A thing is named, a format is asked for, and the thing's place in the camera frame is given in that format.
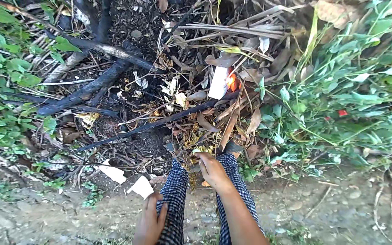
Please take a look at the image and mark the person's left hand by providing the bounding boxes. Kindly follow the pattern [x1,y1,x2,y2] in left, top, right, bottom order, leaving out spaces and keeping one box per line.
[133,193,169,245]

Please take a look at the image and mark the person's right hand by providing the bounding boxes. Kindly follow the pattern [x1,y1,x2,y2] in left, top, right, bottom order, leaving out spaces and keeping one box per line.
[193,152,233,195]

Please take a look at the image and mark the person's right forearm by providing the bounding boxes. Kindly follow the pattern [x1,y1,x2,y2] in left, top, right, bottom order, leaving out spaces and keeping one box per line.
[218,184,270,245]

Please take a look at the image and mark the yellow-green crumpled leaf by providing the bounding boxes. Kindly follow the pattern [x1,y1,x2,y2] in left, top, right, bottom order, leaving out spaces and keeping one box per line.
[192,146,213,156]

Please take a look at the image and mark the white squarish paper piece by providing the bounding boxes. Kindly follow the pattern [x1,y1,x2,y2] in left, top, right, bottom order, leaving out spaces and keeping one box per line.
[127,176,154,200]

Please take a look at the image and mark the person's legs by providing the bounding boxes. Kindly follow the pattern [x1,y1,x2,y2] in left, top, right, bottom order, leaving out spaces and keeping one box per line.
[156,140,266,245]

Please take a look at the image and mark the pile of dry brown leaves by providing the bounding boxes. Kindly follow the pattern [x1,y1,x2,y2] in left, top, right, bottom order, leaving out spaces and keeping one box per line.
[148,37,295,171]

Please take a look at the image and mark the white torn elongated paper piece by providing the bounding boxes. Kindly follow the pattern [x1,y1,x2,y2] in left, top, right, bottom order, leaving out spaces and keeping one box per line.
[98,159,127,185]

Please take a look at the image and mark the long thin black charred stick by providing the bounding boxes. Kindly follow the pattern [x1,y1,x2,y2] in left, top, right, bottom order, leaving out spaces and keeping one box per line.
[75,90,241,152]

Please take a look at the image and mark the white rectangular burning paper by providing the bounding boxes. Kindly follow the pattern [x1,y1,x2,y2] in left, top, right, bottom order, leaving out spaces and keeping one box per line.
[208,66,230,100]

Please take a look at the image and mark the orange flame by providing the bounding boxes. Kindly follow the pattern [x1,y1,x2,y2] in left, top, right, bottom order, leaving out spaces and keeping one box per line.
[227,67,242,93]

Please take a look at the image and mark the pale yellow curled leaf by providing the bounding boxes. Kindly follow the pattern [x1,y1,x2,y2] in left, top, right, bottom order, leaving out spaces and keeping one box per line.
[75,112,100,129]

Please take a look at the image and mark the thin dark charred stick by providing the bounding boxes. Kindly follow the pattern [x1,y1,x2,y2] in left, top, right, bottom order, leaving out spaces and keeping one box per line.
[2,93,119,118]

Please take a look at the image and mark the thick black charred branch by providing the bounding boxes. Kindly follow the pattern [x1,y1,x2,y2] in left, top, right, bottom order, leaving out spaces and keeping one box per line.
[37,59,132,116]

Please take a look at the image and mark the bundle of dry stalks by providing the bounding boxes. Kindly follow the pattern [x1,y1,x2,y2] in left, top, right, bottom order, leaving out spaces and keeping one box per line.
[169,5,305,47]

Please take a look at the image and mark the long grey-brown charred branch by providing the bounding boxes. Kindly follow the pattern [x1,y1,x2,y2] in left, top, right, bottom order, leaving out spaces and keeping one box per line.
[0,0,159,73]

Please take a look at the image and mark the long-leaved green plants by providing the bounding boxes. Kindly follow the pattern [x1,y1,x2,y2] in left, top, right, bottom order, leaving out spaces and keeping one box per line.
[244,0,392,181]

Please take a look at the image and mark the thick grey forked log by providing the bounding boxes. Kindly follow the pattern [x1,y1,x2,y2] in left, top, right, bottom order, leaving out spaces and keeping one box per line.
[43,0,112,86]

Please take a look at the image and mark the dry pale twisted root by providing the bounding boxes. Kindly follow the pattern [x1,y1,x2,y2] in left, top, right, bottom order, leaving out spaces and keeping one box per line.
[373,167,392,240]

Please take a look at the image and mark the broad-leaved green weeds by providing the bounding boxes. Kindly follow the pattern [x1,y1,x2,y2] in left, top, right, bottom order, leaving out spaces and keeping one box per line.
[0,0,82,205]

